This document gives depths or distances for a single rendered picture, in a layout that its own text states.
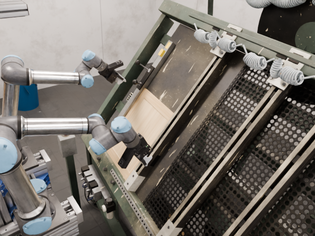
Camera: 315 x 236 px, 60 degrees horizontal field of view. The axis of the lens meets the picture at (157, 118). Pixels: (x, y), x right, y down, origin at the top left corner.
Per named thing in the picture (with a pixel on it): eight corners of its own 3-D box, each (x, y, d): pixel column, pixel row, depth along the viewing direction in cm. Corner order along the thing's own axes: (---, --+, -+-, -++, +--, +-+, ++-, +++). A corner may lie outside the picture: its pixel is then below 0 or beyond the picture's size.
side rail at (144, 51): (98, 129, 239) (87, 126, 231) (170, 20, 220) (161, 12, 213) (100, 133, 235) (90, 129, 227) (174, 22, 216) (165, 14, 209)
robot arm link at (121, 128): (106, 121, 116) (123, 111, 116) (116, 136, 124) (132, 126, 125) (112, 134, 111) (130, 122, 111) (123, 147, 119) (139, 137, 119)
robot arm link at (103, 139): (93, 144, 125) (114, 131, 125) (99, 160, 116) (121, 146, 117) (84, 133, 119) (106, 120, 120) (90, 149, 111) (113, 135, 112)
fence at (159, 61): (103, 144, 218) (99, 143, 215) (172, 42, 201) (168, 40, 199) (105, 148, 214) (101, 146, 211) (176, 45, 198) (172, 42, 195)
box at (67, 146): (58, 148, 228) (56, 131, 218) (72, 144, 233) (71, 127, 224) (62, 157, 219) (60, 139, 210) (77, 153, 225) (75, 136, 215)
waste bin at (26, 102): (40, 94, 446) (33, 62, 415) (49, 106, 418) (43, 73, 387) (8, 102, 421) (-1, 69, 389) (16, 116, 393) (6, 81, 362)
